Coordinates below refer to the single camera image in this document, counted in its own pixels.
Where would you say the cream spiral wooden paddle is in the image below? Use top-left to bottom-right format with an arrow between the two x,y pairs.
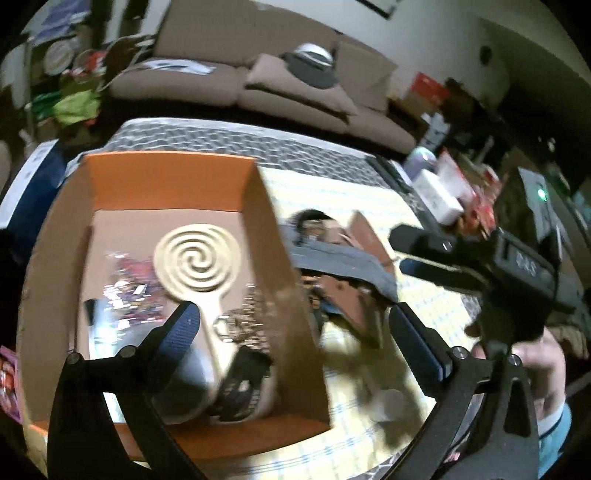
152,224 -> 242,380

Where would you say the yellow plaid tablecloth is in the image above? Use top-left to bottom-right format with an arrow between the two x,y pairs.
202,165 -> 486,480

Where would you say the brown sofa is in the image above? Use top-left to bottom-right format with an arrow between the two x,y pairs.
101,1 -> 417,155

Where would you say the white tissue box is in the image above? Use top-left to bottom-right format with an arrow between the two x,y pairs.
413,169 -> 464,226

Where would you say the black hair claw clip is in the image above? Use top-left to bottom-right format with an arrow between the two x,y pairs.
208,346 -> 276,424

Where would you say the person right hand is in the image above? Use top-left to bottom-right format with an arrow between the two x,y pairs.
469,327 -> 568,437

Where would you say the grey felt strip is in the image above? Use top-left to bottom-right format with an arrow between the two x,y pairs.
280,225 -> 399,303

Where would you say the orange cardboard box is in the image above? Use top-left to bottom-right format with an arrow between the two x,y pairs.
17,151 -> 331,461

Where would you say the brown leather wallet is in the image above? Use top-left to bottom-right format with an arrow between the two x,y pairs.
315,211 -> 394,349

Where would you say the brown sofa cushion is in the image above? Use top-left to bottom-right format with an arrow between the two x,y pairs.
245,54 -> 358,116

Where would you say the green plastic bag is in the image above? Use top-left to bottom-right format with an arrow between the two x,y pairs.
53,90 -> 100,126

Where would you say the metal keychain clasp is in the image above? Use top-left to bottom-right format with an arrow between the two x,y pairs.
213,284 -> 270,354

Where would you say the clear bag of beads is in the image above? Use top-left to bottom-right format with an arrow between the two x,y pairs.
83,252 -> 166,359

